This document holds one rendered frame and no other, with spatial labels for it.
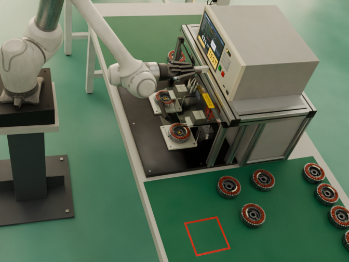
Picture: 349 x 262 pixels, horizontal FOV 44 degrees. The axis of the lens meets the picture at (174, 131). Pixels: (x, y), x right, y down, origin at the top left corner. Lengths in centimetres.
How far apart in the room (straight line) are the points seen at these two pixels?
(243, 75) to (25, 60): 95
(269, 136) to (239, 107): 26
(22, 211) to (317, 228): 167
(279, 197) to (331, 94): 217
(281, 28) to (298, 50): 16
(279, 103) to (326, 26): 317
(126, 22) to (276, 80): 125
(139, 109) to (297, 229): 97
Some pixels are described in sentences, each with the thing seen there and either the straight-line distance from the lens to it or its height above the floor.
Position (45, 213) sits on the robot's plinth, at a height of 2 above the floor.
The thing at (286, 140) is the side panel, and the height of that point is 90.
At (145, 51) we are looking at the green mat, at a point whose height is 75.
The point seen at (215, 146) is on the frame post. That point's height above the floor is 92.
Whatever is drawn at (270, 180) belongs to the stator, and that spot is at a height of 79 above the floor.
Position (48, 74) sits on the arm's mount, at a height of 85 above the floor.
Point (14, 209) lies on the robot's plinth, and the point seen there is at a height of 2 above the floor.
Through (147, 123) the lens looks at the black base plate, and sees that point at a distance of 222.
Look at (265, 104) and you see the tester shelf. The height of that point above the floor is 111.
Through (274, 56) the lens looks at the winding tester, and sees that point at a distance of 194.
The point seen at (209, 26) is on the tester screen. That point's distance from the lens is 208.
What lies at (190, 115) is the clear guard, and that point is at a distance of 189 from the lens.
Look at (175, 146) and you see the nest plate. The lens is 213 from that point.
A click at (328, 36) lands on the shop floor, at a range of 498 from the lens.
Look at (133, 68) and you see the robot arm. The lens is 164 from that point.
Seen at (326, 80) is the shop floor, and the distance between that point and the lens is 434.
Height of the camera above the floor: 238
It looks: 47 degrees down
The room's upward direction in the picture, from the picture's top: 16 degrees clockwise
